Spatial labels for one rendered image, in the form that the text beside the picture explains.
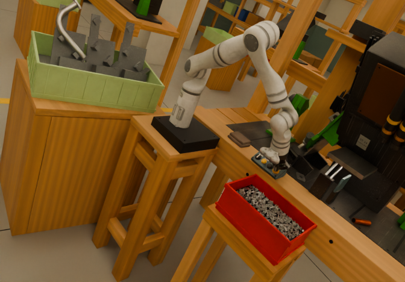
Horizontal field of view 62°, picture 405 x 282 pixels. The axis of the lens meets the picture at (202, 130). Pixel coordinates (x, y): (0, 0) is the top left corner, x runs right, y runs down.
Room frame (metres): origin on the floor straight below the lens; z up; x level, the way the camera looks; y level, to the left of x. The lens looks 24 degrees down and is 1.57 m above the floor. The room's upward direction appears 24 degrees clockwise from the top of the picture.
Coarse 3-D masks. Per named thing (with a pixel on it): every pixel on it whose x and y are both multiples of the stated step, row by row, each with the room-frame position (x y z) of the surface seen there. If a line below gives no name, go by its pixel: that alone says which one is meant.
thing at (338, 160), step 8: (328, 152) 1.29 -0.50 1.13; (336, 152) 1.32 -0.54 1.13; (344, 152) 1.36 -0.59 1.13; (352, 152) 1.41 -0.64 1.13; (336, 160) 1.26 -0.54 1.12; (344, 160) 1.27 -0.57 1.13; (352, 160) 1.31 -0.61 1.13; (360, 160) 1.35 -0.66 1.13; (344, 168) 1.26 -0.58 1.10; (352, 168) 1.23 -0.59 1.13; (360, 168) 1.26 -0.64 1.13; (368, 168) 1.30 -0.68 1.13; (376, 168) 1.34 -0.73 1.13; (360, 176) 1.20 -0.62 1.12
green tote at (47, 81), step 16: (32, 32) 1.59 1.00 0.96; (32, 48) 1.51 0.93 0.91; (48, 48) 1.66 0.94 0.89; (32, 64) 1.43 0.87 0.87; (48, 64) 1.32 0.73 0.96; (144, 64) 1.91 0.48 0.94; (32, 80) 1.32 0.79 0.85; (48, 80) 1.33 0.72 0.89; (64, 80) 1.37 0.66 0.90; (80, 80) 1.41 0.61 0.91; (96, 80) 1.45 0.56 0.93; (112, 80) 1.50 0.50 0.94; (128, 80) 1.54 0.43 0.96; (32, 96) 1.30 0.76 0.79; (48, 96) 1.33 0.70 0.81; (64, 96) 1.38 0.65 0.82; (80, 96) 1.42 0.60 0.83; (96, 96) 1.46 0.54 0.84; (112, 96) 1.51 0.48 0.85; (128, 96) 1.56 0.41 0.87; (144, 96) 1.61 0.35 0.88
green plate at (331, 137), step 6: (342, 114) 1.48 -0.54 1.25; (336, 120) 1.48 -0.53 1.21; (330, 126) 1.49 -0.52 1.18; (336, 126) 1.49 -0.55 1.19; (324, 132) 1.50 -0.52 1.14; (330, 132) 1.49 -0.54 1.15; (330, 138) 1.48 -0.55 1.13; (336, 138) 1.47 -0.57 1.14; (330, 144) 1.47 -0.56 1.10; (336, 144) 1.50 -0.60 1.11
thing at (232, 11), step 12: (216, 0) 8.92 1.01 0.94; (264, 0) 7.40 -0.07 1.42; (288, 0) 7.00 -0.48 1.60; (204, 12) 8.59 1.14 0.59; (216, 12) 8.89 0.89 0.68; (228, 12) 8.03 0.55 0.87; (240, 12) 7.76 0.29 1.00; (252, 12) 8.10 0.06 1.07; (288, 12) 7.03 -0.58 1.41; (240, 24) 7.57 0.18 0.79; (252, 24) 7.52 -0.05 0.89
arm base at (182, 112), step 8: (184, 96) 1.40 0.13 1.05; (192, 96) 1.41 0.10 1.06; (176, 104) 1.42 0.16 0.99; (184, 104) 1.40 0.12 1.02; (192, 104) 1.41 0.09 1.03; (176, 112) 1.41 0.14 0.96; (184, 112) 1.40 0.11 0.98; (192, 112) 1.43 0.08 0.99; (176, 120) 1.40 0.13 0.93; (184, 120) 1.41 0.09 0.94
